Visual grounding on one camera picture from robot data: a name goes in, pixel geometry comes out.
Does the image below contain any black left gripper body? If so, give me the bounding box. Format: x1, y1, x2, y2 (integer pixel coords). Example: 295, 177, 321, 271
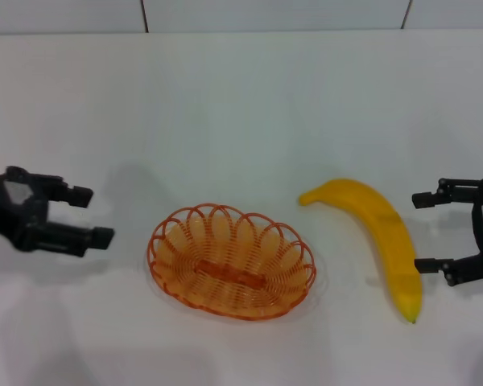
0, 166, 52, 253

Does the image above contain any yellow banana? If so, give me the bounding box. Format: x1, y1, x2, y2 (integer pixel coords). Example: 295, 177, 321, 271
298, 178, 423, 325

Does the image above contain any orange plastic woven basket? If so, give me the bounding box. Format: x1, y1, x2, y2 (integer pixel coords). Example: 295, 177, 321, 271
146, 203, 317, 322

